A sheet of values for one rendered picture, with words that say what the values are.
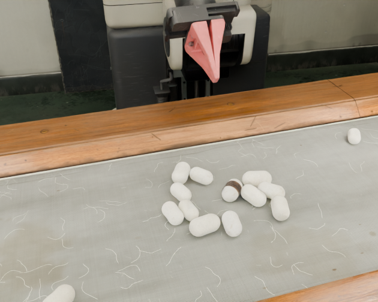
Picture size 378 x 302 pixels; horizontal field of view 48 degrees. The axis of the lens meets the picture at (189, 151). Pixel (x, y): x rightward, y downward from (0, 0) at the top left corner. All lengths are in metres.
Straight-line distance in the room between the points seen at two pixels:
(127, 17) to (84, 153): 0.79
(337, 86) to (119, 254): 0.51
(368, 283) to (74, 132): 0.45
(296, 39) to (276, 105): 2.15
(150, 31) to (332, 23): 1.75
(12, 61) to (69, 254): 2.25
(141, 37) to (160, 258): 1.00
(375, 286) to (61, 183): 0.40
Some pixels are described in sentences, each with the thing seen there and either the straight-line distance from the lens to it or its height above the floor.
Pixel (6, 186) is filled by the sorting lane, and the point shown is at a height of 0.74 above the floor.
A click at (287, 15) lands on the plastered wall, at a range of 2.79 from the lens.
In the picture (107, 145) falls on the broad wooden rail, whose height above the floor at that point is 0.76.
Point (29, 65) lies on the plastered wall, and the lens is 2.68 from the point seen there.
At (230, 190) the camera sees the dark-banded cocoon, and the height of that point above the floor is 0.76.
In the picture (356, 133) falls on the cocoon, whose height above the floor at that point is 0.76.
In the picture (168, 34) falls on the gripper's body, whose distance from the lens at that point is 0.63.
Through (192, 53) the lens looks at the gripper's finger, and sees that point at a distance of 0.62.
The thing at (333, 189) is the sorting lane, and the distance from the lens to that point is 0.59.
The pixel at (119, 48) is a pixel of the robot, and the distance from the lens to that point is 1.39.
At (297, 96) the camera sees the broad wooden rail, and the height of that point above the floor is 0.76.
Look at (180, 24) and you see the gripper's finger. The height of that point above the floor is 0.92.
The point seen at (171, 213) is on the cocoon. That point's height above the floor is 0.76.
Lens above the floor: 1.09
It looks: 33 degrees down
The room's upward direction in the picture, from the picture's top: 1 degrees counter-clockwise
